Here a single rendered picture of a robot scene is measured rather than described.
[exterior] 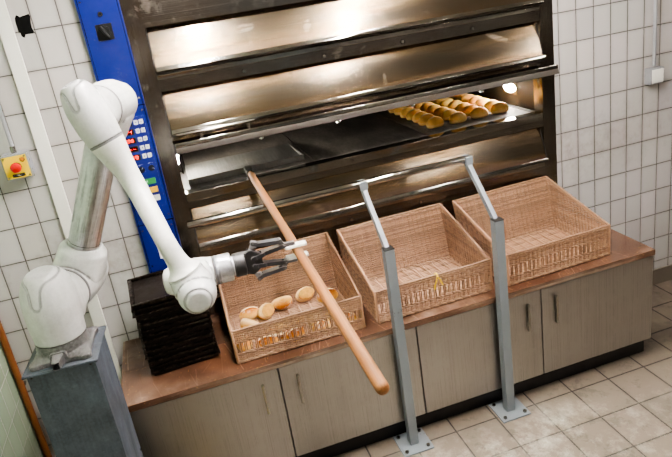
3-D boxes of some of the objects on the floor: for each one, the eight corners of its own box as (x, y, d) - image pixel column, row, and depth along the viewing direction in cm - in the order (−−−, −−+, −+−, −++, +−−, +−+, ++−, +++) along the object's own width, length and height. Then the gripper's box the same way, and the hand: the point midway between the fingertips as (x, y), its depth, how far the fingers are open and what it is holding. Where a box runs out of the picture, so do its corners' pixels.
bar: (245, 459, 281) (186, 219, 242) (495, 376, 310) (478, 150, 270) (257, 510, 253) (192, 248, 213) (531, 414, 281) (518, 167, 242)
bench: (154, 440, 303) (123, 338, 283) (580, 307, 357) (579, 213, 338) (157, 528, 252) (119, 411, 232) (654, 356, 306) (657, 250, 286)
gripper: (226, 238, 193) (300, 220, 198) (236, 283, 198) (308, 265, 203) (229, 246, 186) (305, 228, 191) (239, 293, 191) (313, 274, 196)
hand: (296, 250), depth 196 cm, fingers closed on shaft, 3 cm apart
